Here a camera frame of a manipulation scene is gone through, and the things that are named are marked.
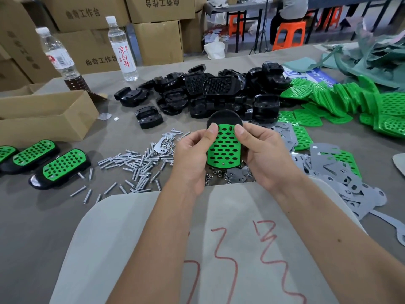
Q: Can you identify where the plastic bottle with brown liquid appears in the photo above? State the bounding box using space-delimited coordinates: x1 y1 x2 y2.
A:
35 27 91 92

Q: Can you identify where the stack of brown cardboard cartons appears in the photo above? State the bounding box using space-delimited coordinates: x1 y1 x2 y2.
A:
0 0 208 99

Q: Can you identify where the person's left forearm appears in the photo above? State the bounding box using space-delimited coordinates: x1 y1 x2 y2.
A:
106 183 208 304

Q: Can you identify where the assembled black and green pedal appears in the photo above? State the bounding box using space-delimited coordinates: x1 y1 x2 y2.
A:
0 139 61 175
0 145 19 175
28 149 92 190

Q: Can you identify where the open cardboard box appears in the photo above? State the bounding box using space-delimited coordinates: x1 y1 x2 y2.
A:
0 89 109 148

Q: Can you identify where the black framed work table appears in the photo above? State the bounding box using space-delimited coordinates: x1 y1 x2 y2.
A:
204 0 405 55

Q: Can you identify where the white paper sheet red scribble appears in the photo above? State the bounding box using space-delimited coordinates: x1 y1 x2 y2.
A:
49 176 368 304

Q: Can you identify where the green perforated plastic plate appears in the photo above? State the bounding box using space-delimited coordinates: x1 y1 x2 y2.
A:
206 124 242 170

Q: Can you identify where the white plastic bag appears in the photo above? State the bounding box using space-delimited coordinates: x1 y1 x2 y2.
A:
203 41 226 60

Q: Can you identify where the heap of green sheet scraps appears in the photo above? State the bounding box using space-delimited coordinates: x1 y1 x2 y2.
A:
283 20 405 94

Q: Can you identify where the black plastic pedal base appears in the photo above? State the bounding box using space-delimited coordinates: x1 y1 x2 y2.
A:
206 109 244 165

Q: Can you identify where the scatter of small silver nuts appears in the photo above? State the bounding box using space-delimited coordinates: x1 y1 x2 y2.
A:
202 166 255 187

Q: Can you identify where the pile of grey metal plates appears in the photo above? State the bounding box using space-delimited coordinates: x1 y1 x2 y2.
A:
221 121 405 247

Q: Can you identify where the pile of green perforated plates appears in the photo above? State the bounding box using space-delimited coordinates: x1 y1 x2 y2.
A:
278 76 405 179

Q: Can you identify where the person's right forearm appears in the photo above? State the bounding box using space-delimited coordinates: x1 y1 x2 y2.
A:
270 177 405 304

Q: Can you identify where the grey metal bracket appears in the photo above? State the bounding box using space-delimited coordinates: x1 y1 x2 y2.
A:
153 132 175 155

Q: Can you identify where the blue and white printed sheet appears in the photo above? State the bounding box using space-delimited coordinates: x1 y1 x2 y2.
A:
282 68 338 86

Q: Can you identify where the grey flat sheet piece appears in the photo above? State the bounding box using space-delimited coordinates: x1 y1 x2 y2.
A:
392 153 405 178

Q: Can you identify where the clear water bottle white label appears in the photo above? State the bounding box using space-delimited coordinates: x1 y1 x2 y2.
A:
106 16 139 82

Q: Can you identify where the pile of black pedal bases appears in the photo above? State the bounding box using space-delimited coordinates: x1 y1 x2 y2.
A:
114 61 292 130

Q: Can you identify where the person's left hand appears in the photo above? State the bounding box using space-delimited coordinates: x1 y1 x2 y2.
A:
170 123 219 196

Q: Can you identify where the pile of silver bolts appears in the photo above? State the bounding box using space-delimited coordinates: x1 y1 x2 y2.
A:
70 129 192 205

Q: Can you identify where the orange plastic stool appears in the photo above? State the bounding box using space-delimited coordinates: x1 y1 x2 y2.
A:
272 21 307 51
228 13 246 37
316 6 344 31

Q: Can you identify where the person's right hand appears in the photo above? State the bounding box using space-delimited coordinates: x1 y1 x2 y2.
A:
234 122 305 194

